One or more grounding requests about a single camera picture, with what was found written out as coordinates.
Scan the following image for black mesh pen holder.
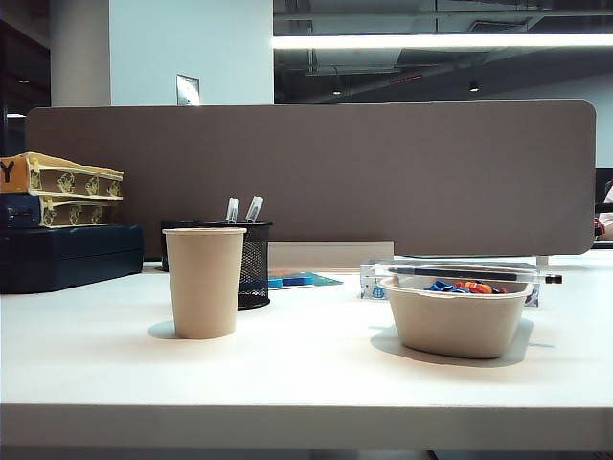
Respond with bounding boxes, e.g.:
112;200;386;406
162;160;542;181
198;219;274;311

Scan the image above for blue flat block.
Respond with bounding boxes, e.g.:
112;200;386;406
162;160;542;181
267;275;317;288

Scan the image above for teal booklet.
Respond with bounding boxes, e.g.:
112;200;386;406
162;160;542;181
266;270;345;290

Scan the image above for brown fabric desk divider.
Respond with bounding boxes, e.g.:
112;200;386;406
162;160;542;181
24;99;599;258

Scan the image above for clear acrylic box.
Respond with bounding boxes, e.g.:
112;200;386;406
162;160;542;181
358;257;542;308

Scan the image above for beige paper cup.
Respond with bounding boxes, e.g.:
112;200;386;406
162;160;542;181
161;226;248;340

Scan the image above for beige pulp bowl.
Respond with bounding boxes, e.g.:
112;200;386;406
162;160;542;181
377;264;536;359

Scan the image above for long ceiling light strip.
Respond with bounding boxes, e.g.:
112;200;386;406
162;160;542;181
271;32;613;50

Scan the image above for yellow box blue end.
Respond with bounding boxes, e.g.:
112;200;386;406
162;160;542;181
0;191;122;228

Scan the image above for dark blue plastic case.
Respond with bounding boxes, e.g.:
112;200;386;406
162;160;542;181
0;223;145;294

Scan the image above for yellow stacked boxes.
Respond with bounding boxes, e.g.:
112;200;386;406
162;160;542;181
0;151;125;201

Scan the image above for beige cable trunk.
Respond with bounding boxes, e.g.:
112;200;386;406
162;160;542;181
267;240;396;272

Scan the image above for small wall sign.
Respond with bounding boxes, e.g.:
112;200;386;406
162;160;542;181
175;74;201;106

